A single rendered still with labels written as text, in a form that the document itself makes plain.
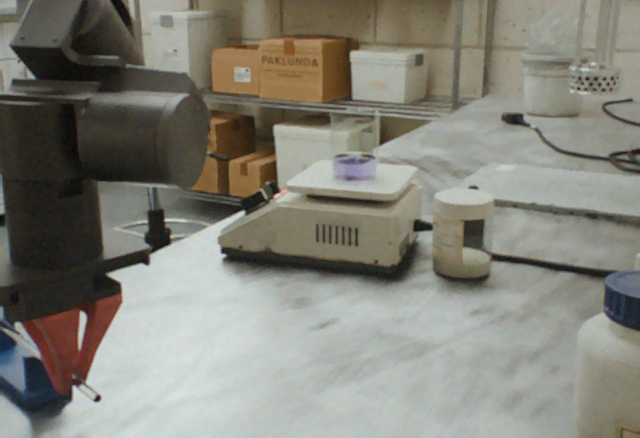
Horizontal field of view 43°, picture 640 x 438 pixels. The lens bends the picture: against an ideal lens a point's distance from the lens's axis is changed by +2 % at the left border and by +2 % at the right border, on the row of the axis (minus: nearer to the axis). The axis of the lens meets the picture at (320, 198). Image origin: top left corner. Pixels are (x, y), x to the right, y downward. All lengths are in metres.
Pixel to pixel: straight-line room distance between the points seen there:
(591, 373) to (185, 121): 0.27
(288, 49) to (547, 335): 2.52
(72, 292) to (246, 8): 3.24
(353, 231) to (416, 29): 2.58
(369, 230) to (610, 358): 0.38
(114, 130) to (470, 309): 0.40
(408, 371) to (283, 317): 0.14
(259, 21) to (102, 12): 3.16
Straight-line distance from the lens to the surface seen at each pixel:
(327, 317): 0.72
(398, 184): 0.82
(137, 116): 0.48
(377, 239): 0.80
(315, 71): 3.09
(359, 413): 0.58
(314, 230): 0.82
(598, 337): 0.48
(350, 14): 3.47
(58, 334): 0.55
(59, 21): 0.54
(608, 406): 0.48
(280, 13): 3.63
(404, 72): 3.04
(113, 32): 0.55
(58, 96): 0.51
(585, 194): 1.12
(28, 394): 0.63
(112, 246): 0.56
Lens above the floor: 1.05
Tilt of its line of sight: 16 degrees down
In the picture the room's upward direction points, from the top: straight up
